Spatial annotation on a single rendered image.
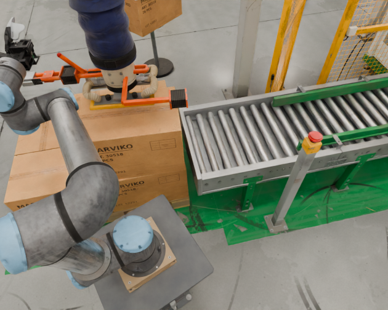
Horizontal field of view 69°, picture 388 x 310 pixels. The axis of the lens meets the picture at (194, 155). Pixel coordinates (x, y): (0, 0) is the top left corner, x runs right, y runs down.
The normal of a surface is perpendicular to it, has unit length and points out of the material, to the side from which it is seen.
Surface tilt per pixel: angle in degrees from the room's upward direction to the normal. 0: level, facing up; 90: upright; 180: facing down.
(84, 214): 47
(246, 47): 90
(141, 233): 8
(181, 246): 0
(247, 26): 90
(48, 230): 40
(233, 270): 0
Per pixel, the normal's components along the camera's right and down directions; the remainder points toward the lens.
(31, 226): 0.15, -0.38
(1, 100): 0.09, 0.73
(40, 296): -0.03, -0.62
